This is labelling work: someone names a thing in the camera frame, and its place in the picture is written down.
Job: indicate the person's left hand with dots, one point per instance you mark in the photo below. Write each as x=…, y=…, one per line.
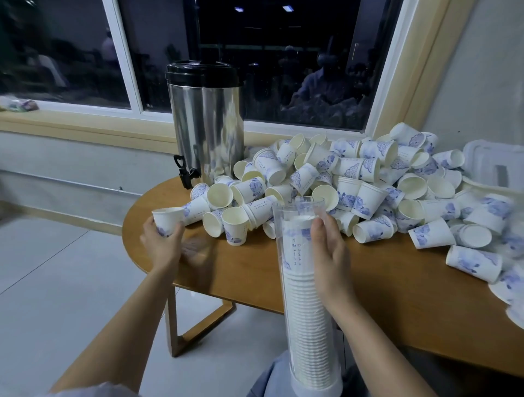
x=164, y=252

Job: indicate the person's right hand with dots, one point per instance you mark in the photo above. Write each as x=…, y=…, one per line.
x=334, y=270

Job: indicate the single blue-printed paper cup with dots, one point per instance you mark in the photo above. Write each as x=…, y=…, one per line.
x=170, y=219

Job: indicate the clear plastic cup dispenser tube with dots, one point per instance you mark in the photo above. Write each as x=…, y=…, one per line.
x=291, y=229

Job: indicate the nested stack of paper cups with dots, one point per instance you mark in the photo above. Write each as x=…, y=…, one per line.
x=304, y=327

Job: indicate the pile of paper cups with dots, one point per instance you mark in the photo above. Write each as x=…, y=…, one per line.
x=393, y=188

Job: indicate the person's left forearm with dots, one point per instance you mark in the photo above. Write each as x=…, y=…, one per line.
x=119, y=335

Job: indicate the person's right forearm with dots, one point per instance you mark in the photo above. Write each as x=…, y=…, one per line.
x=381, y=356

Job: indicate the person's blue jeans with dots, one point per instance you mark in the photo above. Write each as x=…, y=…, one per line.
x=270, y=378

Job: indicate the person's grey shirt sleeve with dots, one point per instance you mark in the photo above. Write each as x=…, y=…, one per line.
x=90, y=391

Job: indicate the stainless steel water dispenser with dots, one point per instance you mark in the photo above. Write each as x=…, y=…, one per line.
x=206, y=119

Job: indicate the white plastic lid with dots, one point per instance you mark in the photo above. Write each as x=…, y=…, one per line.
x=495, y=163

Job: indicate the white framed window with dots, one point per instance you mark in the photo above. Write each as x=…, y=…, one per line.
x=270, y=57

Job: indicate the wooden table leg frame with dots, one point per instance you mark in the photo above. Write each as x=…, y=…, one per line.
x=176, y=327

